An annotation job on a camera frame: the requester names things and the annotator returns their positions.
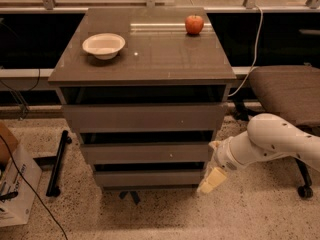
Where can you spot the black metal bar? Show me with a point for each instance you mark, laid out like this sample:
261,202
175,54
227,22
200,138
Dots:
53,189

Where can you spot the red apple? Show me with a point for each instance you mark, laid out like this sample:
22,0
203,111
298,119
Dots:
194,24

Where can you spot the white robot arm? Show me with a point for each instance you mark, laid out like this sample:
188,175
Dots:
268,137

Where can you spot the grey bottom drawer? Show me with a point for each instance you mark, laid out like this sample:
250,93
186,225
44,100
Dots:
147,178

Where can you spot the grey top drawer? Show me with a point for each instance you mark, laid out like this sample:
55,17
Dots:
144,118

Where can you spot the grey middle drawer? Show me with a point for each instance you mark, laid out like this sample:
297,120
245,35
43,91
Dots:
145,153

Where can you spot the grey drawer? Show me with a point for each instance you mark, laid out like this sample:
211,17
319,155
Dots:
144,118
145,153
147,178

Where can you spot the brown office chair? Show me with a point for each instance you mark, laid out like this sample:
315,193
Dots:
291,92

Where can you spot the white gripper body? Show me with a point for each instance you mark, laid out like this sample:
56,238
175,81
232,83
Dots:
224,158

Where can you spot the white paper bowl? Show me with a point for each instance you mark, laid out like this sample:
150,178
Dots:
104,46

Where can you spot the grey drawer cabinet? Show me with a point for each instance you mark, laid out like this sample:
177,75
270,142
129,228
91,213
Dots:
160,64

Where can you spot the white cardboard box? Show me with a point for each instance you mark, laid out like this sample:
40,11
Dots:
16,165

